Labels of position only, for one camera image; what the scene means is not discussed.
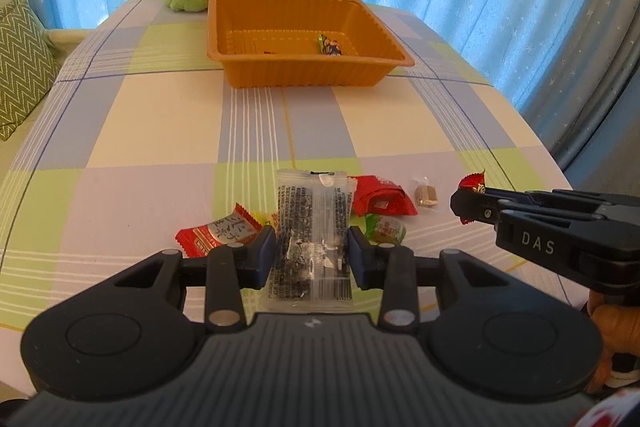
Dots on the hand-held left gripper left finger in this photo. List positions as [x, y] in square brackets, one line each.
[266, 257]

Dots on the brown candy clear wrapper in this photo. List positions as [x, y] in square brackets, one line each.
[426, 195]

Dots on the person's right hand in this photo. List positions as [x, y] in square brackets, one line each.
[617, 327]

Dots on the checked tablecloth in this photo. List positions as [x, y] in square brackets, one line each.
[150, 117]

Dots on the green zigzag cushion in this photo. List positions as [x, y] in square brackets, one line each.
[20, 67]

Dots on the red white snack packet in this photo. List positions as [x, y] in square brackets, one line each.
[220, 232]

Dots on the green wrapped candy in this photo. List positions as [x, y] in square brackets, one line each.
[386, 229]

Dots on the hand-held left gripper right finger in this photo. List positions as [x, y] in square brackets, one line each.
[358, 257]

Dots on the clear snack packet dark filling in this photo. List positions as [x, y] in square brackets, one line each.
[310, 207]

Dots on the orange plastic tray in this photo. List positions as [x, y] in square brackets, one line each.
[300, 19]

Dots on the red gold candy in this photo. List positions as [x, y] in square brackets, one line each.
[472, 182]

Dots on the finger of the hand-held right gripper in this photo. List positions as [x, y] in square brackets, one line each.
[575, 197]
[475, 207]

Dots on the red patterned clothing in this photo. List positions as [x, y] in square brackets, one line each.
[622, 409]

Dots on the small yellow snack packet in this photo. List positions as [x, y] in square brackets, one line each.
[264, 219]

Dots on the colourful wrapped candy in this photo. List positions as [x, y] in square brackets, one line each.
[330, 46]

